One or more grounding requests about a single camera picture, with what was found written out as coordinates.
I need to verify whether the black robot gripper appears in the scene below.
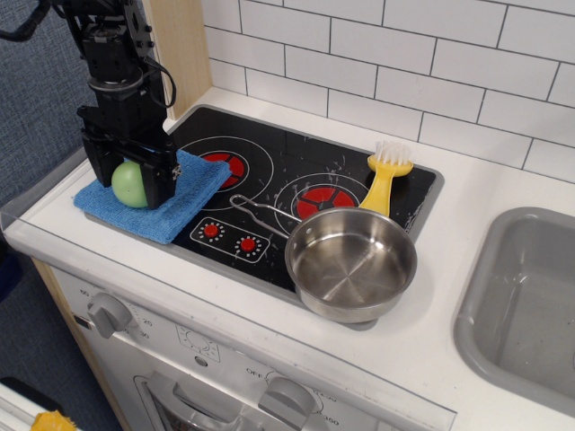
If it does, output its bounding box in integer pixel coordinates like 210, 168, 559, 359
77, 78, 181, 209

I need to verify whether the green lime ball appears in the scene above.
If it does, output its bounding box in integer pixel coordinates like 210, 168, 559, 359
111, 161, 147, 208

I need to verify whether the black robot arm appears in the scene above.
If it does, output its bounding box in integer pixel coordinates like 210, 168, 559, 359
51, 1, 181, 209

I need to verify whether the blue folded towel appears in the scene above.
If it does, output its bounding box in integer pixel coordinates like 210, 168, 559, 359
74, 150, 231, 244

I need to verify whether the grey left oven knob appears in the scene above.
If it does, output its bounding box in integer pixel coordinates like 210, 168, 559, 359
87, 293, 132, 339

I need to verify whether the grey oven knob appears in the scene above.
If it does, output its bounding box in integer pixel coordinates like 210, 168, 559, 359
258, 377, 316, 430
87, 293, 132, 339

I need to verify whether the black toy stovetop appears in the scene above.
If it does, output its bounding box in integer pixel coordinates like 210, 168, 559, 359
167, 107, 444, 308

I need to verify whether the wooden side panel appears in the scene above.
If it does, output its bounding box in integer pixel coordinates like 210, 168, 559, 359
143, 0, 212, 120

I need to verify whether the white toy oven front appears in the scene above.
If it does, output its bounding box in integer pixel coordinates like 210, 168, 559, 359
53, 269, 390, 430

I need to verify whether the stainless steel pot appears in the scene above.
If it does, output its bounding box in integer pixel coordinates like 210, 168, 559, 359
229, 194, 418, 326

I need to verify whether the yellow dish brush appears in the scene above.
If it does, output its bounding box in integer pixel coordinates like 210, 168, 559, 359
359, 141, 413, 216

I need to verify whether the yellow object bottom corner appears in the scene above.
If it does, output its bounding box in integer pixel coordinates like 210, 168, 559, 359
31, 410, 78, 431

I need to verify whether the grey right oven knob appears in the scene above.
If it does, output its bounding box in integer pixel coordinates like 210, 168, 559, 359
258, 377, 316, 430

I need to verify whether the grey sink basin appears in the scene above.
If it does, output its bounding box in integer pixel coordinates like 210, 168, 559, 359
454, 207, 574, 416

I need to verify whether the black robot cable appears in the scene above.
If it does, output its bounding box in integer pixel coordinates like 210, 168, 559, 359
142, 56, 177, 109

